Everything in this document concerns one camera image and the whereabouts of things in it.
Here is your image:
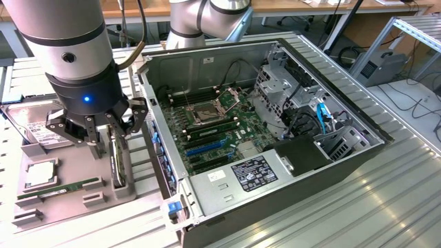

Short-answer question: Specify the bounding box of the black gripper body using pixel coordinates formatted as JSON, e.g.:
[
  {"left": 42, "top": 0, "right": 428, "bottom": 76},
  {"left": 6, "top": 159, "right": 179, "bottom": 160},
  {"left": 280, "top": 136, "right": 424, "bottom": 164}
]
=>
[{"left": 46, "top": 63, "right": 131, "bottom": 125}]

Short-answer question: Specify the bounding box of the green graphics card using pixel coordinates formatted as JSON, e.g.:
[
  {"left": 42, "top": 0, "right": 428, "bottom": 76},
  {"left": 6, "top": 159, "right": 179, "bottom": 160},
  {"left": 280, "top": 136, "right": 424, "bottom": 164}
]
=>
[{"left": 107, "top": 125, "right": 128, "bottom": 188}]

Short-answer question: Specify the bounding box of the hard disk in blue carrier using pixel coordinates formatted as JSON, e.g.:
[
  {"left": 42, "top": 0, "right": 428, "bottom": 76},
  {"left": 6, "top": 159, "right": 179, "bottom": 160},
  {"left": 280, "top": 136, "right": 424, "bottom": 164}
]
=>
[{"left": 0, "top": 94, "right": 80, "bottom": 151}]

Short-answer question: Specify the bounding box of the CPU socket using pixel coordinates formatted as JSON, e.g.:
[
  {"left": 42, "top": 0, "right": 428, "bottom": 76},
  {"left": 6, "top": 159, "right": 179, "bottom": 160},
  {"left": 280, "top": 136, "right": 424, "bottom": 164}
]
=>
[{"left": 191, "top": 103, "right": 221, "bottom": 125}]

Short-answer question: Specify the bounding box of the silver CPU chip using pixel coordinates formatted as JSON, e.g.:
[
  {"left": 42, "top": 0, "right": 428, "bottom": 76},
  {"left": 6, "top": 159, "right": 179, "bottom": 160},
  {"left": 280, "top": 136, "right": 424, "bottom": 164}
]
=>
[{"left": 24, "top": 162, "right": 59, "bottom": 187}]

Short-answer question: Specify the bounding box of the green RAM stick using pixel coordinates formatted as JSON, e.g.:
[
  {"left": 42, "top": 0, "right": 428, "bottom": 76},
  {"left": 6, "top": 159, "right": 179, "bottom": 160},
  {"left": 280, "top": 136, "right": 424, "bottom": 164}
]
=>
[
  {"left": 188, "top": 121, "right": 239, "bottom": 138},
  {"left": 16, "top": 178, "right": 102, "bottom": 201}
]

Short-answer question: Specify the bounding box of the black expansion slot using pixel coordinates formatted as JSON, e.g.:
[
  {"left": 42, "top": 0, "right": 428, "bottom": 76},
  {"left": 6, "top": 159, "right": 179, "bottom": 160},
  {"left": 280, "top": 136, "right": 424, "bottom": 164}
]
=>
[{"left": 184, "top": 136, "right": 225, "bottom": 151}]

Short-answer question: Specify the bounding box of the blue expansion slot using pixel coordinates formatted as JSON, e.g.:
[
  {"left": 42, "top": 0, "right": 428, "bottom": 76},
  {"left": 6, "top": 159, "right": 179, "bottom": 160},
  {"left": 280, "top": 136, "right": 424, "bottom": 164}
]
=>
[{"left": 187, "top": 144, "right": 231, "bottom": 156}]

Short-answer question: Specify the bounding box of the metal socket cover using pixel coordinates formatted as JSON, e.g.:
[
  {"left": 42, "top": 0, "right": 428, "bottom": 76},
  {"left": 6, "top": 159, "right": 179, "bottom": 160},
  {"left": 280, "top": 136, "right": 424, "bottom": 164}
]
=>
[{"left": 213, "top": 87, "right": 245, "bottom": 114}]

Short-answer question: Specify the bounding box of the grey parts rack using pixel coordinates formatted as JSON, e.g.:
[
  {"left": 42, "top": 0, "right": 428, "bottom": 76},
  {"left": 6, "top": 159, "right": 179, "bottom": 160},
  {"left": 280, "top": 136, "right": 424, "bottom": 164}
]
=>
[{"left": 8, "top": 129, "right": 139, "bottom": 235}]

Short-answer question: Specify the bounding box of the green motherboard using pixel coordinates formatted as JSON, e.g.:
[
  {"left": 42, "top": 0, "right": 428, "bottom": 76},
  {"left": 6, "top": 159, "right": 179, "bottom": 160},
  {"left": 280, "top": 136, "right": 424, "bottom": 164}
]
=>
[{"left": 160, "top": 86, "right": 276, "bottom": 175}]

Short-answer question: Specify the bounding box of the silver chipset heatsink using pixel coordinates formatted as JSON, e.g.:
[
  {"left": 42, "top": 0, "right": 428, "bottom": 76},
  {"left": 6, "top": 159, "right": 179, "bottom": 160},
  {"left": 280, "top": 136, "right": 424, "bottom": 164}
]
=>
[{"left": 236, "top": 143, "right": 260, "bottom": 159}]

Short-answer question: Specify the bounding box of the blue case latch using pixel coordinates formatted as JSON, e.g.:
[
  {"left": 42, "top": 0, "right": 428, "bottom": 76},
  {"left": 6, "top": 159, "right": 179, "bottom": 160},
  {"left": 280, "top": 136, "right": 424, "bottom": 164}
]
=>
[{"left": 165, "top": 202, "right": 183, "bottom": 215}]

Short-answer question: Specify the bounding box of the silver power supply unit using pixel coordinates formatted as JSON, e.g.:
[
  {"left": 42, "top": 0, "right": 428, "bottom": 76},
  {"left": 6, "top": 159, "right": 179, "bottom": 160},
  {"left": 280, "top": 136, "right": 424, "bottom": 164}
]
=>
[{"left": 185, "top": 153, "right": 297, "bottom": 218}]

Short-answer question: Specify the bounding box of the silver drive cage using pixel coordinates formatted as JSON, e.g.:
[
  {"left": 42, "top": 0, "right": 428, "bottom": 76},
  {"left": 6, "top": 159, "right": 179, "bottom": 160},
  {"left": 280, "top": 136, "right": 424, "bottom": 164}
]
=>
[{"left": 253, "top": 64, "right": 324, "bottom": 130}]

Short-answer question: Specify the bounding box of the black plastic air shroud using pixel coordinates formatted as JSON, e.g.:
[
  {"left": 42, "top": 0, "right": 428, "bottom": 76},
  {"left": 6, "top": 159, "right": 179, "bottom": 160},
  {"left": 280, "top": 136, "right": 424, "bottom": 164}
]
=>
[{"left": 273, "top": 136, "right": 335, "bottom": 178}]

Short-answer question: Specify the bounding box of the open black PC case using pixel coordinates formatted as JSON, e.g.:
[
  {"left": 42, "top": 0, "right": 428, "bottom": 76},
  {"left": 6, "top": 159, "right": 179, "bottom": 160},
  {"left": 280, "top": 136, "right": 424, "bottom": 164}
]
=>
[{"left": 126, "top": 38, "right": 396, "bottom": 248}]

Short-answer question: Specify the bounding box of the black office chair base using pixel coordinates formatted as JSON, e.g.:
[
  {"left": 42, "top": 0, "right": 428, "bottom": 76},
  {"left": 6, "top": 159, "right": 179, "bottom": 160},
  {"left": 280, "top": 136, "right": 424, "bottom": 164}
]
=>
[{"left": 261, "top": 15, "right": 315, "bottom": 32}]

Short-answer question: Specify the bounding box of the silver disk bay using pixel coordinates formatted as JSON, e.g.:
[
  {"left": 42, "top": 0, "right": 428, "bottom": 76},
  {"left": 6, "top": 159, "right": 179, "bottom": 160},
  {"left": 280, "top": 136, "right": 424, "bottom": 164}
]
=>
[{"left": 315, "top": 126, "right": 387, "bottom": 162}]

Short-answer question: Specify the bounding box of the black stand pole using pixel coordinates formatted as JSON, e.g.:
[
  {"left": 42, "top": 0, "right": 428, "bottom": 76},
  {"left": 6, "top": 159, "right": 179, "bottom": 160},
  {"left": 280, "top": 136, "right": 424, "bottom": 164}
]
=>
[{"left": 324, "top": 0, "right": 365, "bottom": 52}]

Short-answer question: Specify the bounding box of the grey box unit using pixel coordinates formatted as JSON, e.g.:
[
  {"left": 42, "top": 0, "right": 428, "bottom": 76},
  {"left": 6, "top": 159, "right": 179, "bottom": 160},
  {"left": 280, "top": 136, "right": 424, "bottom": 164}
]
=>
[{"left": 349, "top": 49, "right": 411, "bottom": 87}]

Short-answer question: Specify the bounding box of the aluminium profile rack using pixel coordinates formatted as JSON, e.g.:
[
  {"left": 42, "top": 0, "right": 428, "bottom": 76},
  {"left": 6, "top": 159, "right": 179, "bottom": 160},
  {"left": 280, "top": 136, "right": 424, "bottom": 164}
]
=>
[{"left": 355, "top": 14, "right": 441, "bottom": 78}]

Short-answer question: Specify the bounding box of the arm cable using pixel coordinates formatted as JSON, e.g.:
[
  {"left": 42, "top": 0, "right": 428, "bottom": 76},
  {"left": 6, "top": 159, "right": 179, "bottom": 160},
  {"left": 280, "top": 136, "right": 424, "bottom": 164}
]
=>
[{"left": 118, "top": 0, "right": 148, "bottom": 70}]

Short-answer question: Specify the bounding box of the wooden desk with white frame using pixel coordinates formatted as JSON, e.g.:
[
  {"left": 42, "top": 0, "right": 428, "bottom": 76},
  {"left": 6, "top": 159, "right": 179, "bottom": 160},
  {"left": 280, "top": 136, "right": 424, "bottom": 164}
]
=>
[
  {"left": 253, "top": 0, "right": 435, "bottom": 52},
  {"left": 0, "top": 0, "right": 173, "bottom": 59}
]

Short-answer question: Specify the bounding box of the black wire bundle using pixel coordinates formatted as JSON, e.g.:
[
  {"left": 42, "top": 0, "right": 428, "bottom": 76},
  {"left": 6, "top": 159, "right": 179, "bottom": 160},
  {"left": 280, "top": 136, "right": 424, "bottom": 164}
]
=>
[{"left": 280, "top": 107, "right": 320, "bottom": 137}]

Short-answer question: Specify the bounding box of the blue SATA wire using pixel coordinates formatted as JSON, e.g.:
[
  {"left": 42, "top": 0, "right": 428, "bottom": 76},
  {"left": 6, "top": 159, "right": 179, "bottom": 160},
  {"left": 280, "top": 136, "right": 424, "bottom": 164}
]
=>
[{"left": 315, "top": 102, "right": 332, "bottom": 135}]

